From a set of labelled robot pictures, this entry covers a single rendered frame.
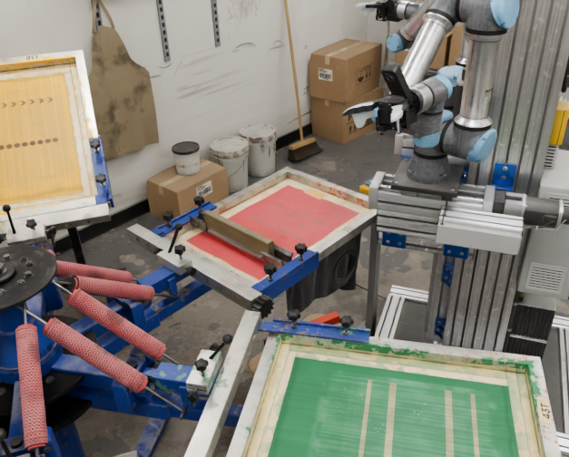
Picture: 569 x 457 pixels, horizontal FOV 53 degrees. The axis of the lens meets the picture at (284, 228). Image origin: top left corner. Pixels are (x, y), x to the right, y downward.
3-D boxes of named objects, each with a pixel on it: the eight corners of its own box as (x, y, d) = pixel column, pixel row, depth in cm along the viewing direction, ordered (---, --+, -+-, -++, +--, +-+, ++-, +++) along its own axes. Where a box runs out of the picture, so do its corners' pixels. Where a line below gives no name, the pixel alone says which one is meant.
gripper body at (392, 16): (374, 20, 261) (396, 24, 253) (373, 0, 255) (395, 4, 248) (384, 14, 264) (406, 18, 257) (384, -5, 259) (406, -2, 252)
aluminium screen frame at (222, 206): (287, 173, 277) (287, 166, 275) (389, 211, 242) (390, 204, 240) (154, 243, 228) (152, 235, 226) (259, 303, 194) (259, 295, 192)
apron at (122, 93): (156, 140, 424) (131, -13, 368) (162, 141, 419) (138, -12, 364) (93, 164, 391) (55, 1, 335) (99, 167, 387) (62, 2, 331)
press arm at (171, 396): (462, 449, 153) (465, 434, 150) (464, 469, 148) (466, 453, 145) (46, 384, 177) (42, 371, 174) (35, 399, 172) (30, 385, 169)
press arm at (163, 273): (178, 269, 206) (176, 257, 203) (189, 276, 202) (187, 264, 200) (138, 292, 195) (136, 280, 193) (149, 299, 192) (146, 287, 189)
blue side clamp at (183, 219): (210, 214, 248) (209, 200, 244) (218, 218, 245) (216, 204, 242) (153, 244, 230) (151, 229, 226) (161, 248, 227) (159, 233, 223)
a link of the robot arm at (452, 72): (426, 102, 238) (430, 69, 231) (445, 93, 246) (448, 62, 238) (453, 108, 230) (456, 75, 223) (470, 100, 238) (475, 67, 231)
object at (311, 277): (343, 272, 262) (345, 210, 245) (358, 279, 257) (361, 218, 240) (275, 324, 234) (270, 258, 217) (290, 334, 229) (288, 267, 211)
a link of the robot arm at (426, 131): (412, 133, 174) (415, 99, 168) (445, 143, 167) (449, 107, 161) (397, 141, 169) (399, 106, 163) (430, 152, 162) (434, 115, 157)
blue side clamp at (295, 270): (309, 262, 216) (309, 247, 212) (318, 267, 213) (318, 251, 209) (252, 301, 197) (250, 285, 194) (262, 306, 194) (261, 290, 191)
